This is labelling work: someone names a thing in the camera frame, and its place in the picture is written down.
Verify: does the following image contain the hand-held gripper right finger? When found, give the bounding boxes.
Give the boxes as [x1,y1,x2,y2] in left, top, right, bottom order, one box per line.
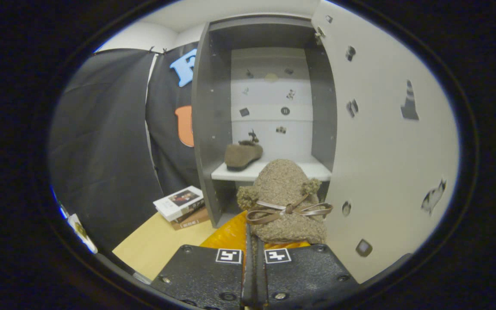
[257,237,358,310]

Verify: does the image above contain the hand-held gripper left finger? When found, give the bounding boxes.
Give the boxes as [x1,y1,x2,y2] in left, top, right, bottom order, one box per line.
[151,210,256,310]

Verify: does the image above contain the brown fuzzy shoe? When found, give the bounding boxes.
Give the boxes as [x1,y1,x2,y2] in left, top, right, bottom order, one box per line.
[236,158,334,245]
[224,131,264,171]

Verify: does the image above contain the grey shoe cabinet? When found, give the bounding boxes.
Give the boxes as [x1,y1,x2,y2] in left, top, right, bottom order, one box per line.
[191,16,338,229]

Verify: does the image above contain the light grey shoe cabinet door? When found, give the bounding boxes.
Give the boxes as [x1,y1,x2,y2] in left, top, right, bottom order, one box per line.
[310,0,459,285]

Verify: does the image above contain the brown book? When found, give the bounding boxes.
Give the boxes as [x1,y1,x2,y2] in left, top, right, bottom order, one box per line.
[170,207,210,231]

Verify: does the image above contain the white book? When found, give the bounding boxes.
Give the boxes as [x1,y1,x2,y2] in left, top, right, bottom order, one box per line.
[153,186,205,222]

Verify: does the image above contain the white patterned object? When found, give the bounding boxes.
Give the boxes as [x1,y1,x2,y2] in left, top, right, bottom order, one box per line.
[52,187,98,254]

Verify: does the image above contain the black backdrop cloth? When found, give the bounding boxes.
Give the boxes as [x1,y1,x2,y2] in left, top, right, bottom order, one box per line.
[49,42,201,252]

